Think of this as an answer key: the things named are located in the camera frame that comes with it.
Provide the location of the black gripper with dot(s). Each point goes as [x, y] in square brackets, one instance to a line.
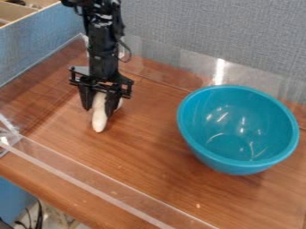
[101, 77]

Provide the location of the white brown-capped toy mushroom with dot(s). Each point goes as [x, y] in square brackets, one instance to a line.
[100, 115]

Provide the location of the clear acrylic back barrier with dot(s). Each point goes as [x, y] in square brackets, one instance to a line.
[191, 70]

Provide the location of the clear acrylic barrier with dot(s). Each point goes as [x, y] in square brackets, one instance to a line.
[191, 70]
[138, 203]

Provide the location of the blue plastic bowl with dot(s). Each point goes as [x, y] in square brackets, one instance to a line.
[240, 130]

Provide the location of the wooden shelf box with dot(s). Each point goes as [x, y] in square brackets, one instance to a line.
[16, 10]

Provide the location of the clear acrylic front barrier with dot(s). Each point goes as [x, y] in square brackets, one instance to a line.
[138, 203]

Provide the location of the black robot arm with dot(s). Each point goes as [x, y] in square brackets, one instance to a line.
[104, 24]

